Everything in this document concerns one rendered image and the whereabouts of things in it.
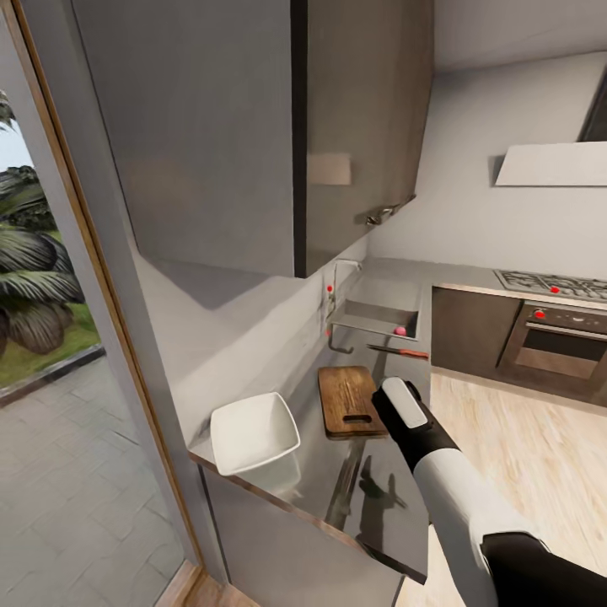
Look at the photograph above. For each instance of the range hood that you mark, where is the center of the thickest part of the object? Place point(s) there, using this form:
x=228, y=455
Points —
x=565, y=163

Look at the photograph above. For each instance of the cutting board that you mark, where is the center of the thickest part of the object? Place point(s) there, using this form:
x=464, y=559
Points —
x=346, y=394

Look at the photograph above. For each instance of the drop in sink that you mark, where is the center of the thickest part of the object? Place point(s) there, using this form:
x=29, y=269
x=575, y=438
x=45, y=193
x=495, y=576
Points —
x=377, y=304

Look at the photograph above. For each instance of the fixed window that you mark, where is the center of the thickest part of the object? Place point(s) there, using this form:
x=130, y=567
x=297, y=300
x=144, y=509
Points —
x=90, y=511

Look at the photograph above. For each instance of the oven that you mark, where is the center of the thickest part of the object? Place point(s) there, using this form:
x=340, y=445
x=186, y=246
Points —
x=567, y=345

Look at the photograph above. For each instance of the bowl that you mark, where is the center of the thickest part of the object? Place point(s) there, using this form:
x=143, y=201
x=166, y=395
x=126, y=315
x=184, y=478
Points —
x=251, y=433

